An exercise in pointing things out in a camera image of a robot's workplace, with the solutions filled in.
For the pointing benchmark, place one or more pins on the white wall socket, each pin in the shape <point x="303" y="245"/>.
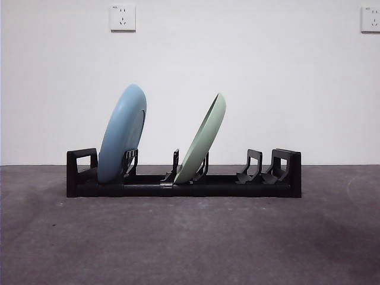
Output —
<point x="371" y="19"/>
<point x="123" y="17"/>

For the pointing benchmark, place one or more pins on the pale green round plate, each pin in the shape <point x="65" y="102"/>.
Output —
<point x="202" y="139"/>

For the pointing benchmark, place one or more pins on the black plastic plate rack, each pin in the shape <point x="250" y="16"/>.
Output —
<point x="237" y="187"/>

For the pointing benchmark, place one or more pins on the light blue round plate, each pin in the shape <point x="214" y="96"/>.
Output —
<point x="118" y="133"/>

